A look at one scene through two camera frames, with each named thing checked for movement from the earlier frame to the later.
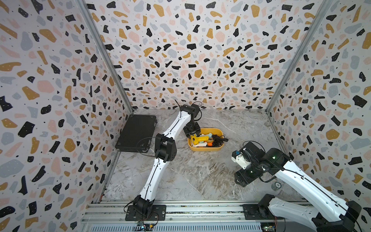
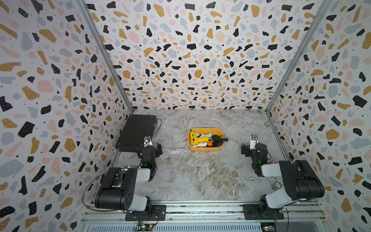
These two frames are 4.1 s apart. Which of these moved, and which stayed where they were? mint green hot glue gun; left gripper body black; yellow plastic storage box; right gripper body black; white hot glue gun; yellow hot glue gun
Moved: right gripper body black; left gripper body black
Stayed: white hot glue gun; mint green hot glue gun; yellow hot glue gun; yellow plastic storage box
